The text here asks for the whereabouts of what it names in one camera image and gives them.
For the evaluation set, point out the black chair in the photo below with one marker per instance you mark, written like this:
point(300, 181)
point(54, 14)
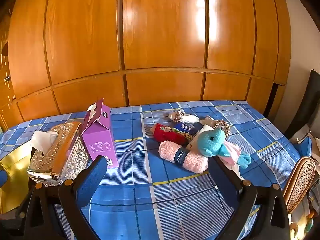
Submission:
point(310, 105)

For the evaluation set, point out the cream folded cloth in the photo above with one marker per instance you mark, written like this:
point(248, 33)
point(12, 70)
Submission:
point(208, 121)

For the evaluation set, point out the wooden wardrobe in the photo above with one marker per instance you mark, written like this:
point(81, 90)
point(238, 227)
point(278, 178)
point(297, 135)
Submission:
point(162, 30)

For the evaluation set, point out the pink towel roll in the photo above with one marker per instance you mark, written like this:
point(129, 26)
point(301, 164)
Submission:
point(172, 152)

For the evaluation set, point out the silver embossed tissue box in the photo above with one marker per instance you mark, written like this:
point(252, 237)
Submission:
point(62, 150)

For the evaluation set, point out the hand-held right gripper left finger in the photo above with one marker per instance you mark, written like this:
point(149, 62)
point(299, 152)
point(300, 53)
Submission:
point(91, 180)

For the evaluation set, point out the wooden drawer cabinet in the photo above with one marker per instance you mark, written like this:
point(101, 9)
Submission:
point(3, 92)

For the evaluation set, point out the blue tissue packet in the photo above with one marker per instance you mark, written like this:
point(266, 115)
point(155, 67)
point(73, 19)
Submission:
point(185, 128)

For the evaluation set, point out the blue plaid bedsheet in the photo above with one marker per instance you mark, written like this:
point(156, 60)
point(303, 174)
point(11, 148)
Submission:
point(140, 192)

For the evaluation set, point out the gold bag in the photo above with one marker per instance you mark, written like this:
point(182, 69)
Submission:
point(12, 180)

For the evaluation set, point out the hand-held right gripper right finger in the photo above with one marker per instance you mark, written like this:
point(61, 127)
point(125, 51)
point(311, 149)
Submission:
point(225, 182)

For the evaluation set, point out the champagne satin scrunchie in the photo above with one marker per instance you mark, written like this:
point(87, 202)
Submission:
point(223, 127)

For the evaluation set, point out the purple cardboard box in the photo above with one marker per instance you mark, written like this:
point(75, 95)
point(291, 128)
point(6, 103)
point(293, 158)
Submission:
point(100, 140)

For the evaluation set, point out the red towel roll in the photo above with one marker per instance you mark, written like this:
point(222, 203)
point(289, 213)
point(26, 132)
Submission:
point(167, 135)

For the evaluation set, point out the rattan chair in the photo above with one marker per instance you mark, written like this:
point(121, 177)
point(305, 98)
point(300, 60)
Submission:
point(300, 180)

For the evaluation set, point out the blue plush elephant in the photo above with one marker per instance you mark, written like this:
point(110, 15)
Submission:
point(212, 140)

